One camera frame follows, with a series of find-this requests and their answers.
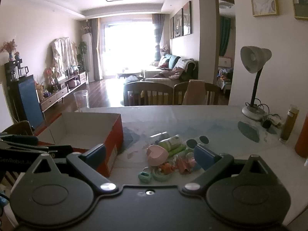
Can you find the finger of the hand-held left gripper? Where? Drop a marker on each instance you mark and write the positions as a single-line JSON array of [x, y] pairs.
[[61, 150], [19, 140]]

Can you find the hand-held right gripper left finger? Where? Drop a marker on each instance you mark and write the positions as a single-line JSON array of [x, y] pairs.
[[96, 154]]

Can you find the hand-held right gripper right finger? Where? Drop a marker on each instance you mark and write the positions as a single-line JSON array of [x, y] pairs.
[[204, 156]]

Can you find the green tube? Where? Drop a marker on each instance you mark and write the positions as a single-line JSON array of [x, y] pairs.
[[179, 152]]

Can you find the red cardboard box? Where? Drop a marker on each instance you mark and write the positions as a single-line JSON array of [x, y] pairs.
[[84, 130]]

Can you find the orange feathery toy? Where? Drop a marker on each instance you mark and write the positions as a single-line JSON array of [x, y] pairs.
[[166, 168]]

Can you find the pale green ribbed trinket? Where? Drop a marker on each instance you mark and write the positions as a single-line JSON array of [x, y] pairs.
[[161, 176]]

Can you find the pink heart-shaped dish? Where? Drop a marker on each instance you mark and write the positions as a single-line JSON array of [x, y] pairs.
[[156, 155]]

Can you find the teal round trinket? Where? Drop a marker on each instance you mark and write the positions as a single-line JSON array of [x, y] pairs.
[[144, 176]]

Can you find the wooden dining chair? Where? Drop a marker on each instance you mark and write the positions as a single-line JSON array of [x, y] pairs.
[[146, 93], [19, 127], [214, 93]]

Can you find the white sunglasses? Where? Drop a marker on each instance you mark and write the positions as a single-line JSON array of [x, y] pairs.
[[204, 139]]

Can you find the pink and red trinket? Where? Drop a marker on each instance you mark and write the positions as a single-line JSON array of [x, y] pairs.
[[185, 166]]

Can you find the white cabinet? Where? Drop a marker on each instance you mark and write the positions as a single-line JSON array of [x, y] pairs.
[[4, 108]]

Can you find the light green bottle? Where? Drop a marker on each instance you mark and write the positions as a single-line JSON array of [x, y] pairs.
[[170, 142]]

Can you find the black cabinet with blue panel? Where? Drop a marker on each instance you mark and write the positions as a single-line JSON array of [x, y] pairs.
[[26, 96]]

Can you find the small clear bottle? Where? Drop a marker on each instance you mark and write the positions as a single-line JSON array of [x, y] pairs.
[[158, 137]]

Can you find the clear glass vase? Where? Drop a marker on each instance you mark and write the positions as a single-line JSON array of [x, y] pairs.
[[81, 101]]

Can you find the wooden TV cabinet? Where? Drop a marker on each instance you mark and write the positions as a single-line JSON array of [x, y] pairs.
[[57, 93]]

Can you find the tan cloth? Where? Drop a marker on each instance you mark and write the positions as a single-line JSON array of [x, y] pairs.
[[195, 92]]

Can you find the black power adapter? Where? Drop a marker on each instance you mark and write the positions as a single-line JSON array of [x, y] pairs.
[[266, 124]]

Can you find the orange artificial flowers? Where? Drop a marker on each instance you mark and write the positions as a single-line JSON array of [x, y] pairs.
[[51, 75]]

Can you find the white power strip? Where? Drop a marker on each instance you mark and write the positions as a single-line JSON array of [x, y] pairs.
[[275, 120]]

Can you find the blue bundle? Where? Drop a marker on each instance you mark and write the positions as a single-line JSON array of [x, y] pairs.
[[131, 79]]

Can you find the white coffee table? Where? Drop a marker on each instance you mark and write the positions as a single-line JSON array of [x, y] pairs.
[[130, 72]]

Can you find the beige sofa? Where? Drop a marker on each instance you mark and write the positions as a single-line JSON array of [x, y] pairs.
[[166, 75]]

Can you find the amber bottle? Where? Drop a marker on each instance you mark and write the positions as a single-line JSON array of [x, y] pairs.
[[290, 122]]

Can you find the pink flowers in vase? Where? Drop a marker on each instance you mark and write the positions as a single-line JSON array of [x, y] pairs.
[[8, 47]]

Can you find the white blanket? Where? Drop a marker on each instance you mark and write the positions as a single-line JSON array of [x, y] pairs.
[[185, 63]]

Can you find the pale draped cloth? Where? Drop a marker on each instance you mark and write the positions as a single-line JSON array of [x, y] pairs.
[[62, 53]]

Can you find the orange container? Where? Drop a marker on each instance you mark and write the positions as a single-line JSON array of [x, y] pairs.
[[302, 139]]

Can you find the white standing air conditioner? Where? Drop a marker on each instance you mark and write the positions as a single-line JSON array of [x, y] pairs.
[[87, 53]]

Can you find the green potted plant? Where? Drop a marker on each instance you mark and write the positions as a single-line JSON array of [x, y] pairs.
[[82, 50]]

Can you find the grey curtain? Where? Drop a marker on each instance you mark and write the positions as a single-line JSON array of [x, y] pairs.
[[158, 33], [96, 50]]

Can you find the grey desk lamp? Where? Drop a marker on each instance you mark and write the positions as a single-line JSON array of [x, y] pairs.
[[255, 60]]

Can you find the teal door curtain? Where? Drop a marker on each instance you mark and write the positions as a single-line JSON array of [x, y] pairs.
[[225, 36]]

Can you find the dark framed wall picture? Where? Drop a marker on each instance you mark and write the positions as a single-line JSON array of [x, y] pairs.
[[171, 28], [178, 22], [187, 18]]

